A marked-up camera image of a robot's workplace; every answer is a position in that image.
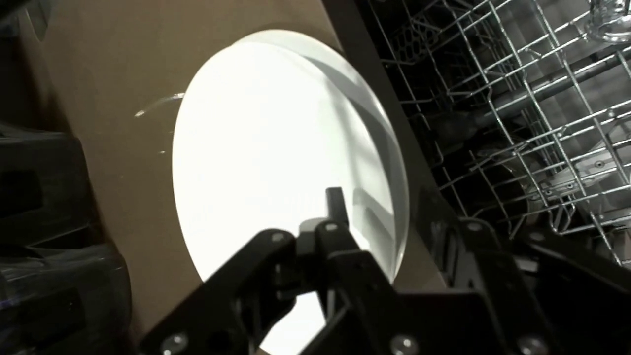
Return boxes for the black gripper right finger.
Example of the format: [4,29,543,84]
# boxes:
[304,185,551,355]

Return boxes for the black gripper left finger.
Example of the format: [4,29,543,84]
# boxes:
[136,224,314,355]

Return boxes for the clear drinking glass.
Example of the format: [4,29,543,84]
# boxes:
[584,0,631,45]

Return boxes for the wire dishwasher rack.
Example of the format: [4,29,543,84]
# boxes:
[363,0,631,267]

